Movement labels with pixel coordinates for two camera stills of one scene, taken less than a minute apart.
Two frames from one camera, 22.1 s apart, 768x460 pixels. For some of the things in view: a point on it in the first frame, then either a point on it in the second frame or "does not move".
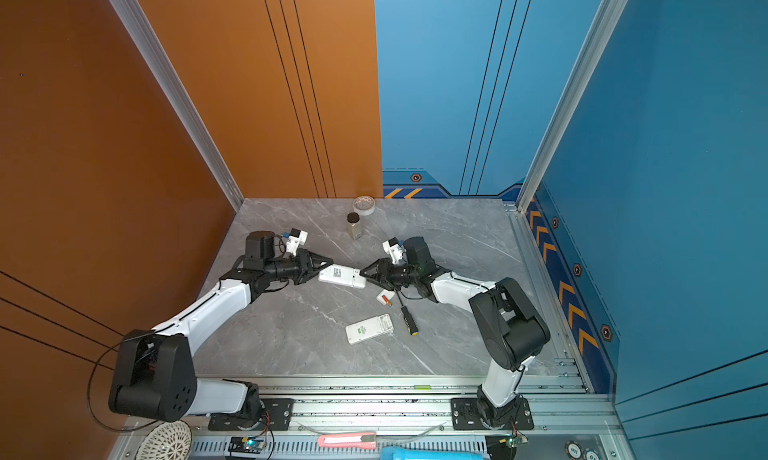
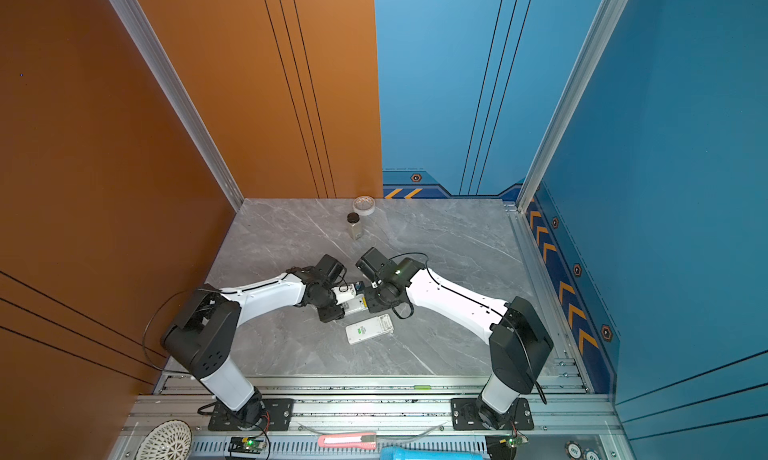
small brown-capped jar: (353, 225) does not move
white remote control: (370, 328) does not move
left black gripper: (305, 265) -> (333, 315)
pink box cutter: (360, 440) does not move
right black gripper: (385, 267) -> (373, 307)
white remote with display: (340, 274) -> (357, 303)
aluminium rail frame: (348, 417) does not move
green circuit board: (251, 444) does not move
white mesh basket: (167, 440) does not move
